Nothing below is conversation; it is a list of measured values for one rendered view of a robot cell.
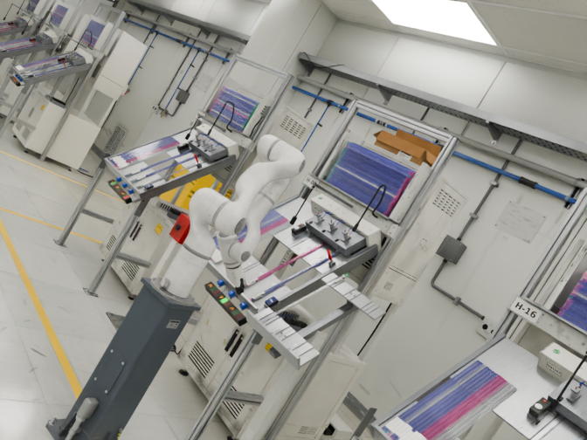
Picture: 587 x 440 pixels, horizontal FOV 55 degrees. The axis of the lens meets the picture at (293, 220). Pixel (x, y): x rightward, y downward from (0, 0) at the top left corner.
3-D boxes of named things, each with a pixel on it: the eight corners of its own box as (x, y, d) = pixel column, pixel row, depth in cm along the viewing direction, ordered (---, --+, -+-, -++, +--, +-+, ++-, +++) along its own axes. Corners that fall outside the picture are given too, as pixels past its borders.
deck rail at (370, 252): (260, 322, 254) (258, 312, 250) (258, 320, 255) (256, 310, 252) (378, 254, 283) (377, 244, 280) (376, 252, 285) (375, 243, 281)
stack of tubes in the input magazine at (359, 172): (385, 216, 280) (414, 169, 278) (323, 180, 316) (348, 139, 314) (398, 223, 288) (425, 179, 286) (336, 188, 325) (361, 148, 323)
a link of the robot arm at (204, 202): (200, 259, 207) (232, 204, 206) (164, 233, 213) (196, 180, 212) (215, 260, 219) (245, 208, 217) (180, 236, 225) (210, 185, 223)
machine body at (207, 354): (229, 448, 277) (293, 343, 273) (171, 365, 328) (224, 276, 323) (310, 453, 322) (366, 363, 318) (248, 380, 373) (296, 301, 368)
